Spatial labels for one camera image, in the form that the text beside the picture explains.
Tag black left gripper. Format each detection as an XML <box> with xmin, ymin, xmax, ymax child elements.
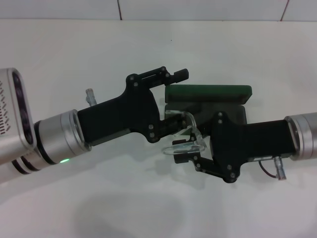
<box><xmin>77</xmin><ymin>65</ymin><xmax>190</xmax><ymax>147</ymax></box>

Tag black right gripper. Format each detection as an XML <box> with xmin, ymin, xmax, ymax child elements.
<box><xmin>172</xmin><ymin>111</ymin><xmax>298</xmax><ymax>184</ymax></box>

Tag clear white glasses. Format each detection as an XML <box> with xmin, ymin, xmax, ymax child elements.
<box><xmin>160</xmin><ymin>109</ymin><xmax>207</xmax><ymax>156</ymax></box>

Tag green glasses case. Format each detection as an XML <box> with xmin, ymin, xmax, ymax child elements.
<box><xmin>163</xmin><ymin>84</ymin><xmax>253</xmax><ymax>134</ymax></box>

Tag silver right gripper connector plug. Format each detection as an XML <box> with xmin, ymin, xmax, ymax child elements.
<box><xmin>272</xmin><ymin>156</ymin><xmax>288</xmax><ymax>180</ymax></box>

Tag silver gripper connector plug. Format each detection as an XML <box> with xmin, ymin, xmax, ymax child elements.
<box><xmin>84</xmin><ymin>88</ymin><xmax>97</xmax><ymax>105</ymax></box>
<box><xmin>272</xmin><ymin>156</ymin><xmax>288</xmax><ymax>180</ymax></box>

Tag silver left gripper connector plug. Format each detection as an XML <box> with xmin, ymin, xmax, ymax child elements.
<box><xmin>84</xmin><ymin>88</ymin><xmax>97</xmax><ymax>105</ymax></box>

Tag white partition panel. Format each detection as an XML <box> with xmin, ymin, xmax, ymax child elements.
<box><xmin>0</xmin><ymin>0</ymin><xmax>122</xmax><ymax>21</ymax></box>
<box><xmin>282</xmin><ymin>0</ymin><xmax>317</xmax><ymax>23</ymax></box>
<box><xmin>117</xmin><ymin>0</ymin><xmax>289</xmax><ymax>22</ymax></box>

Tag dark right wrist cable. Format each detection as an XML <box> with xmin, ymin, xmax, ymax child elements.
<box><xmin>259</xmin><ymin>160</ymin><xmax>279</xmax><ymax>179</ymax></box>

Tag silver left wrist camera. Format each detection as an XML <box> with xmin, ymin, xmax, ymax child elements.
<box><xmin>0</xmin><ymin>67</ymin><xmax>38</xmax><ymax>164</ymax></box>

